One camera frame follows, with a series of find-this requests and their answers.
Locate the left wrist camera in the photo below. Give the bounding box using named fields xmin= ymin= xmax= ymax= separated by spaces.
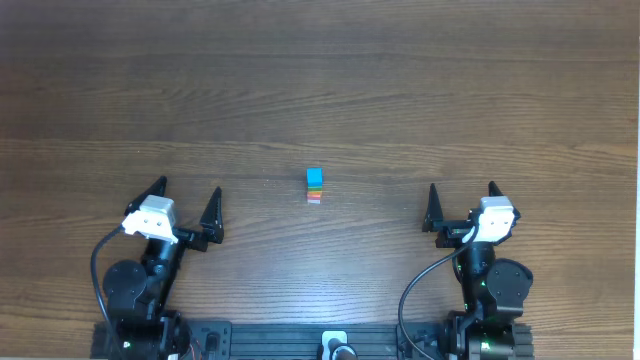
xmin=121 ymin=194 xmax=179 ymax=245

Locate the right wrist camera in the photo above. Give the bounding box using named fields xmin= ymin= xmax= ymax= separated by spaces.
xmin=466 ymin=195 xmax=517 ymax=245

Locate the mounting rail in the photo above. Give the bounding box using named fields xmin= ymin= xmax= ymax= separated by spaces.
xmin=92 ymin=319 xmax=535 ymax=360

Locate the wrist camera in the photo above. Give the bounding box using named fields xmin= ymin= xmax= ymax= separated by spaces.
xmin=466 ymin=195 xmax=517 ymax=245
xmin=121 ymin=194 xmax=179 ymax=245

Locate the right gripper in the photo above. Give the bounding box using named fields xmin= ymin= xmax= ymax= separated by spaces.
xmin=421 ymin=180 xmax=522 ymax=250

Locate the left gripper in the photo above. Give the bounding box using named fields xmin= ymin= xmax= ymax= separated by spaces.
xmin=124 ymin=175 xmax=226 ymax=254

